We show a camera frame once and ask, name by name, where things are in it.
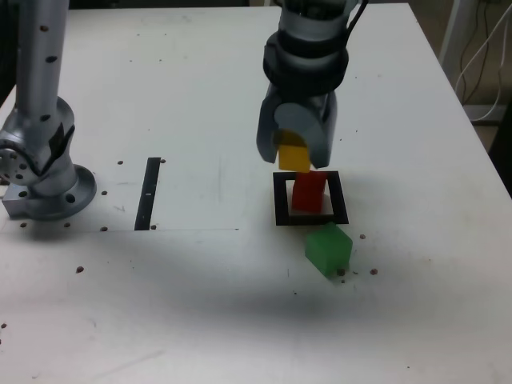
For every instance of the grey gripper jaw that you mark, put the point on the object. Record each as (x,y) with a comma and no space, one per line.
(266,132)
(298,118)

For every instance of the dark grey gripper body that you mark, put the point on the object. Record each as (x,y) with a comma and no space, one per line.
(304,98)

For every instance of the yellow cube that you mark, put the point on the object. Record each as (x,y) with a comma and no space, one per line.
(294,158)

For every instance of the red cube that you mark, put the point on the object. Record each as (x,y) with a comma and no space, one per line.
(306,194)

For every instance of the green cube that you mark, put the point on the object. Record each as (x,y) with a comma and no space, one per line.
(328,250)

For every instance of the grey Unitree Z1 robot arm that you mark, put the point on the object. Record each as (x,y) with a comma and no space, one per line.
(308,60)

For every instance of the black tape square outline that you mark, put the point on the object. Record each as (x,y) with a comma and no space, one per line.
(280,200)

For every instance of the black tape strip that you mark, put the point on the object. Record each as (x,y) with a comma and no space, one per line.
(146,200)

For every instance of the white post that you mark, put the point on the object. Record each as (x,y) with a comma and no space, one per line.
(454,32)

